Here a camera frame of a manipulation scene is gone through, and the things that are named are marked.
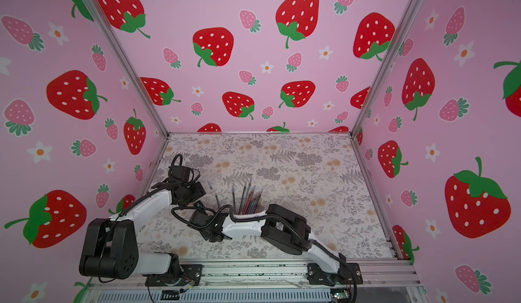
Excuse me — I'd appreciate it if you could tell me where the bundle of capped pencils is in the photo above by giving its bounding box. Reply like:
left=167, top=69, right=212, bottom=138
left=231, top=175, right=263, bottom=216

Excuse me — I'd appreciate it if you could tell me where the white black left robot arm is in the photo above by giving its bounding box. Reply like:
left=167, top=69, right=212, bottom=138
left=79, top=182, right=206, bottom=284

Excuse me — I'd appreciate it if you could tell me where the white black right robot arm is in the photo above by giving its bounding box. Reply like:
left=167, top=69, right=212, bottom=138
left=187, top=204, right=363, bottom=287

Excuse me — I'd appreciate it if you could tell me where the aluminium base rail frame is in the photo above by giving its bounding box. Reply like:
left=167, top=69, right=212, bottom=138
left=78, top=258, right=428, bottom=302

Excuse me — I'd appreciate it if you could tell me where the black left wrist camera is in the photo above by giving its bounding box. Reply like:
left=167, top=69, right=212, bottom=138
left=168, top=165, right=195, bottom=182

